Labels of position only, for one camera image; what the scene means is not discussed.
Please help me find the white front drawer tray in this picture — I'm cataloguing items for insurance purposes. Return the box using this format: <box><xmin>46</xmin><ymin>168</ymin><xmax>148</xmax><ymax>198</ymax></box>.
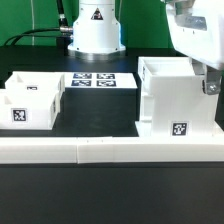
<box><xmin>0</xmin><ymin>89</ymin><xmax>60</xmax><ymax>130</ymax></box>

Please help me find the white rear drawer tray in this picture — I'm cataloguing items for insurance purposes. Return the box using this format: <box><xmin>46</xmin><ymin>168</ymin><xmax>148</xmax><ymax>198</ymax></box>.
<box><xmin>5</xmin><ymin>71</ymin><xmax>65</xmax><ymax>97</ymax></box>

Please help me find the white fiducial marker sheet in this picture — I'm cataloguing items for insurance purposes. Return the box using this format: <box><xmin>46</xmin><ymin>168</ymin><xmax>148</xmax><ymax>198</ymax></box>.
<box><xmin>65</xmin><ymin>72</ymin><xmax>137</xmax><ymax>89</ymax></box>

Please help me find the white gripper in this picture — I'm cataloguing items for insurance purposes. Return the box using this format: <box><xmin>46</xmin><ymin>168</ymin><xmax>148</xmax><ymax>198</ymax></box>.
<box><xmin>161</xmin><ymin>0</ymin><xmax>224</xmax><ymax>95</ymax></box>

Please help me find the white drawer cabinet box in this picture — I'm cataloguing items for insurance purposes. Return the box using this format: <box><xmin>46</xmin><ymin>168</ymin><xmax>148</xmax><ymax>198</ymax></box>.
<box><xmin>136</xmin><ymin>57</ymin><xmax>218</xmax><ymax>137</ymax></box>

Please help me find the white drawer tray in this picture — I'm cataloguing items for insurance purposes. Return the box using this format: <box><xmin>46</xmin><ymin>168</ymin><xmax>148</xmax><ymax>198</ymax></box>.
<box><xmin>0</xmin><ymin>89</ymin><xmax>60</xmax><ymax>130</ymax></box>
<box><xmin>5</xmin><ymin>71</ymin><xmax>65</xmax><ymax>97</ymax></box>

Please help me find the white L-shaped boundary rail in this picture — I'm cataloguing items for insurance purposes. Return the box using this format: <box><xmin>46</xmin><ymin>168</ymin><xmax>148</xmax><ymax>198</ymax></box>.
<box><xmin>0</xmin><ymin>127</ymin><xmax>224</xmax><ymax>164</ymax></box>

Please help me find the black cable bundle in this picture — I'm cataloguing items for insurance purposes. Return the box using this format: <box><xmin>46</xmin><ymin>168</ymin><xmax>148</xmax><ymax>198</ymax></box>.
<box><xmin>3</xmin><ymin>0</ymin><xmax>74</xmax><ymax>47</ymax></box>

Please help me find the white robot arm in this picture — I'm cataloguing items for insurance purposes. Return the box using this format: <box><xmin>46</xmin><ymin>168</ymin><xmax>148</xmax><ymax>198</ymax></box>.
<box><xmin>68</xmin><ymin>0</ymin><xmax>224</xmax><ymax>95</ymax></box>

